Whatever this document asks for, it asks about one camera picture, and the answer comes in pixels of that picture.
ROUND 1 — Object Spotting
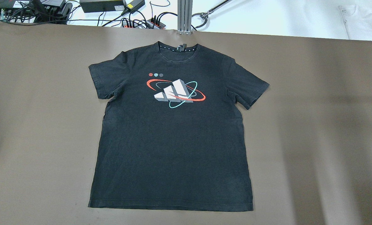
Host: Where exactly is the black laptop charger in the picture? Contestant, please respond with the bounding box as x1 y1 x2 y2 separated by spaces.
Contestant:
122 0 145 15

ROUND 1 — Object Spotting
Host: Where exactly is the black power brick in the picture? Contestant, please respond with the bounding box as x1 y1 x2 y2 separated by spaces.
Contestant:
79 0 125 13

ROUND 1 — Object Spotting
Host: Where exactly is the black network switch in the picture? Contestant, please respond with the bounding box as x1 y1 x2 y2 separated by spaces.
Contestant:
0 0 77 24

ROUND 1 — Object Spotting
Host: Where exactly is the black graphic t-shirt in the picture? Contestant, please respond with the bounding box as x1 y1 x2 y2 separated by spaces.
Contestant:
88 42 270 212

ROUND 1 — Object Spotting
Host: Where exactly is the grey power strip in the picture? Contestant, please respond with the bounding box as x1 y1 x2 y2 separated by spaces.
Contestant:
120 18 167 29

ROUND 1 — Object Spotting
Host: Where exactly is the aluminium frame post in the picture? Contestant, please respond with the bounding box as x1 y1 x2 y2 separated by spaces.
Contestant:
177 0 193 35

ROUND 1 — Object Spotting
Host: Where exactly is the white folded garment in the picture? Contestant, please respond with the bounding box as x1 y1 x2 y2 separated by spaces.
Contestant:
338 5 372 41

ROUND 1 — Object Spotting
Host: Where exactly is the metal grabber tool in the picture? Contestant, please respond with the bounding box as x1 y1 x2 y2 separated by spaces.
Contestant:
191 0 231 30

